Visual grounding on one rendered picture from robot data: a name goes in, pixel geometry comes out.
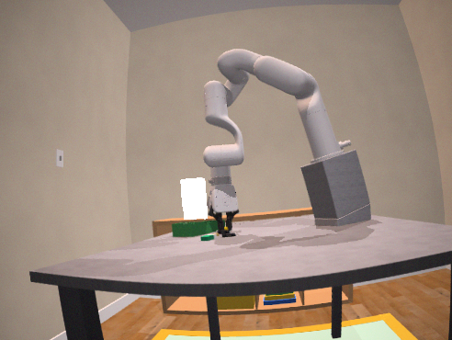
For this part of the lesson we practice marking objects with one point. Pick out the green open-top bin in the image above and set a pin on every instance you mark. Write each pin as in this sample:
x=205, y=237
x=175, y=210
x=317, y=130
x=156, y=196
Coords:
x=190, y=229

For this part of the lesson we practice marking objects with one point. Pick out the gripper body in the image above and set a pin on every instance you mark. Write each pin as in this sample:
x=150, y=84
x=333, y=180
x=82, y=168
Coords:
x=223, y=198

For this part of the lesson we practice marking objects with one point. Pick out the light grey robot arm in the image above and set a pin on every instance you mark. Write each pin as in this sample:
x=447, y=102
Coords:
x=236, y=65

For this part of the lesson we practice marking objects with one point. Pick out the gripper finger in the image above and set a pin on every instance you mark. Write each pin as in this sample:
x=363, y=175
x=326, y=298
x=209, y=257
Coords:
x=230, y=216
x=217, y=217

